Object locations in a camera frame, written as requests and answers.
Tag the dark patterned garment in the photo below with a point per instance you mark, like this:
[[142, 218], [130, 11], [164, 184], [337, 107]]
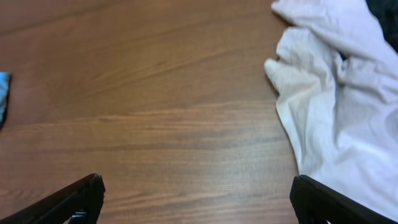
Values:
[[386, 13]]

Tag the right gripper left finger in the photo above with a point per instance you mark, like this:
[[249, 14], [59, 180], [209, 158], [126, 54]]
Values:
[[79, 202]]

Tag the light blue printed t-shirt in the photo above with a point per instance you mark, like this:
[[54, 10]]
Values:
[[4, 88]]

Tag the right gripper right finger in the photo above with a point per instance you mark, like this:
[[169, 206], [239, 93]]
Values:
[[315, 203]]

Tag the beige garment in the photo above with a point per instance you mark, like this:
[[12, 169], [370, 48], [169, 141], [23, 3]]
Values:
[[337, 82]]

